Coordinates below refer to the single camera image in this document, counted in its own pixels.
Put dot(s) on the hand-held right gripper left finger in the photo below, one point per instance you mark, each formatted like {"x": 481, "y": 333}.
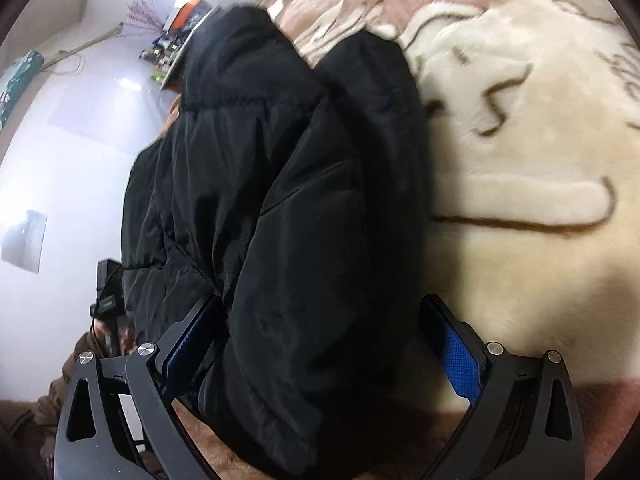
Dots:
{"x": 192, "y": 340}

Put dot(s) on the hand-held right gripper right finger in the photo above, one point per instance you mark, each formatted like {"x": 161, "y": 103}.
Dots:
{"x": 462, "y": 365}

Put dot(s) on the black puffer jacket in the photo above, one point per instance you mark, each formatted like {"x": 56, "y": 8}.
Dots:
{"x": 280, "y": 210}

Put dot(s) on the person's left hand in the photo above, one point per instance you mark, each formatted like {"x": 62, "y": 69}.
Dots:
{"x": 128, "y": 341}

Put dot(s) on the teal patterned roll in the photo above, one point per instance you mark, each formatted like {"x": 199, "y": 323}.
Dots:
{"x": 20, "y": 82}

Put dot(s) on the brown cream printed blanket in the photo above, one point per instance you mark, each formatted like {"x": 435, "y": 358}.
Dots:
{"x": 525, "y": 135}

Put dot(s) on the purple flower branches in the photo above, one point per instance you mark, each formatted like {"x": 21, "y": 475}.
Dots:
{"x": 145, "y": 15}

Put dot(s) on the cluttered side table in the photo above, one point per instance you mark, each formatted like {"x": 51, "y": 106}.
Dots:
{"x": 200, "y": 27}

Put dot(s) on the orange lid container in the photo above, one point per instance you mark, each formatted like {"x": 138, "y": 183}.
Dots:
{"x": 187, "y": 15}

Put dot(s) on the white wall panel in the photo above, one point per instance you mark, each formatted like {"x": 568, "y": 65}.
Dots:
{"x": 25, "y": 240}

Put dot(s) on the wall pipe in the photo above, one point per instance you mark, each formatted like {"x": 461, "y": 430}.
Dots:
{"x": 80, "y": 49}

